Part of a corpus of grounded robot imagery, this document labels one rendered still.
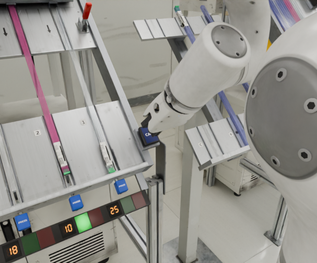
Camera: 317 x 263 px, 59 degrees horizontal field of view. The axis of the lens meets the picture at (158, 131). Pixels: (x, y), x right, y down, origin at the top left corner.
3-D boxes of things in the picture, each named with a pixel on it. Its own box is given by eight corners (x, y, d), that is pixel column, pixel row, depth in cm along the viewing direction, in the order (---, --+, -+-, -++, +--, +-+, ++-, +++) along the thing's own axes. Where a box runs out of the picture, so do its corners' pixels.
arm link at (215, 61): (201, 65, 56) (161, 72, 51) (241, 15, 45) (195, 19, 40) (220, 102, 54) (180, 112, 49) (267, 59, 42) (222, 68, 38)
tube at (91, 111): (114, 172, 68) (115, 171, 67) (108, 174, 67) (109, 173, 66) (60, 10, 82) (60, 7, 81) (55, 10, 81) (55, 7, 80)
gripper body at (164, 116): (170, 116, 51) (150, 139, 60) (213, 105, 56) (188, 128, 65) (154, 81, 53) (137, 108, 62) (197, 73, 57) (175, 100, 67)
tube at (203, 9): (274, 136, 86) (277, 135, 85) (271, 138, 85) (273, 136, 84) (202, 7, 98) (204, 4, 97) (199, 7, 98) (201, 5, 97)
